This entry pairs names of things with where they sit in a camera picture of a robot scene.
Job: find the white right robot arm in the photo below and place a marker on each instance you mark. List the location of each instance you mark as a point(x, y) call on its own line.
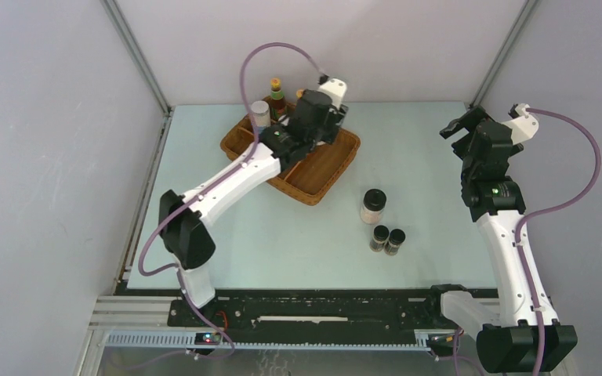
point(525, 335)

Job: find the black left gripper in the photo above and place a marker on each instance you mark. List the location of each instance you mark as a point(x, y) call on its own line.
point(333, 118)

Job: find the clear-lid white spice jar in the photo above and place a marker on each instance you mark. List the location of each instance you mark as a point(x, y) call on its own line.
point(261, 115)

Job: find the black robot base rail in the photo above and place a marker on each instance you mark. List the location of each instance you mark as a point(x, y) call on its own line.
point(318, 317)

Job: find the small black-cap bottle left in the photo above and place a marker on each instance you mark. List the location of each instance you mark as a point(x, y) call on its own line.
point(380, 235)

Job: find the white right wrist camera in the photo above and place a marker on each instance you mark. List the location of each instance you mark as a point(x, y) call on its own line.
point(523, 124)

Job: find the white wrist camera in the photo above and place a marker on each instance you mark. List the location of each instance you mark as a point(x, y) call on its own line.
point(523, 124)
point(333, 87)

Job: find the small black-cap bottle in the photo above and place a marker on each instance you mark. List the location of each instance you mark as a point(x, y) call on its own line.
point(394, 241)
point(380, 235)

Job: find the brown wicker divided tray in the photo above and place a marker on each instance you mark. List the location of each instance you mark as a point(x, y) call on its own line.
point(307, 170)

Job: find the small black-cap bottle right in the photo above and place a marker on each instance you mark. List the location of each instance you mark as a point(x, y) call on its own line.
point(394, 241)

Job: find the black-cap spice bottle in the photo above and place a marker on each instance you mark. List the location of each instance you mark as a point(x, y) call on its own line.
point(373, 204)

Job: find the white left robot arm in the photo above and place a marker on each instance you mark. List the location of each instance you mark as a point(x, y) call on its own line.
point(185, 219)

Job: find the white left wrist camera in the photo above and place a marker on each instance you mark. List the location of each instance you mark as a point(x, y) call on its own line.
point(333, 87)

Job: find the red sauce bottle yellow cap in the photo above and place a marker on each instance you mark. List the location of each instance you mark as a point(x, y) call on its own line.
point(278, 102)

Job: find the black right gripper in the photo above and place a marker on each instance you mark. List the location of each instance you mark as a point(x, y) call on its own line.
point(473, 117)

